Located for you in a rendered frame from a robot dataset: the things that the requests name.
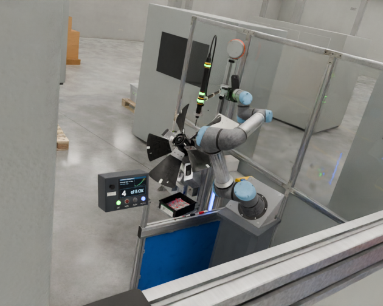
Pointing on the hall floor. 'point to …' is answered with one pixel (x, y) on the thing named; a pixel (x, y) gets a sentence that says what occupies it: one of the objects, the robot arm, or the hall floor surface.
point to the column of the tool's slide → (228, 84)
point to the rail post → (137, 263)
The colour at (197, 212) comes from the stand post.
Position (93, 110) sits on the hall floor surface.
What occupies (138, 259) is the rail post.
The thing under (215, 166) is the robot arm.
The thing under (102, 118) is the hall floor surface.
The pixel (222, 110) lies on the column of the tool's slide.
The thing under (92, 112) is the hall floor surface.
